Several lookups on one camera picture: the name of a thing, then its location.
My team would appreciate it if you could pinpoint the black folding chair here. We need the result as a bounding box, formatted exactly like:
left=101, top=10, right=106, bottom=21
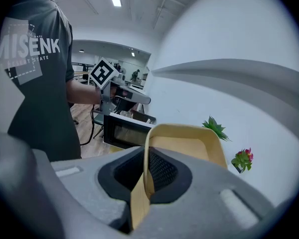
left=93, top=113, right=105, bottom=139

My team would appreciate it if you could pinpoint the green leafy potted plant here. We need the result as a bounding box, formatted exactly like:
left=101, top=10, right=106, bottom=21
left=201, top=115, right=232, bottom=142

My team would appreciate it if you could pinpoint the person's left hand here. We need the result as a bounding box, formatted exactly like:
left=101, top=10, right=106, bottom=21
left=110, top=85, right=129, bottom=99

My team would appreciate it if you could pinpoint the person's left forearm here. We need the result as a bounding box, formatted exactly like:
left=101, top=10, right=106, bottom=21
left=66, top=79, right=102, bottom=106

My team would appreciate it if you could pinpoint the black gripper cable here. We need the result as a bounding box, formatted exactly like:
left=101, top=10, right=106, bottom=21
left=80, top=104, right=96, bottom=146

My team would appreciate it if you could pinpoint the pink flowering potted plant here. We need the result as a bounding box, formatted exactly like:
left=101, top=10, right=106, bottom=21
left=231, top=147, right=254, bottom=174

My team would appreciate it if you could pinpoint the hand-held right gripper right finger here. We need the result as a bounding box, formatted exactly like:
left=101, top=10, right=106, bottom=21
left=139, top=147, right=276, bottom=239

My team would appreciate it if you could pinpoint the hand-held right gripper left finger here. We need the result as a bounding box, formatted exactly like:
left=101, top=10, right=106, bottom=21
left=51, top=146, right=147, bottom=234

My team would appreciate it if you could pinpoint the person's dark printed T-shirt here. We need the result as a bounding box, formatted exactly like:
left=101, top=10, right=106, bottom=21
left=0, top=0, right=82, bottom=163

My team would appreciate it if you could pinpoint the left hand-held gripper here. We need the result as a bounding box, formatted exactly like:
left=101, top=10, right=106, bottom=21
left=89, top=56, right=151, bottom=116

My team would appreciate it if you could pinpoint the yellow plastic tray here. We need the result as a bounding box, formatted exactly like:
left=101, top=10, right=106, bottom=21
left=130, top=123, right=228, bottom=231

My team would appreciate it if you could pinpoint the white microwave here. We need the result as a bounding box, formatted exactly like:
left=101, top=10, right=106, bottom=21
left=103, top=112, right=157, bottom=150

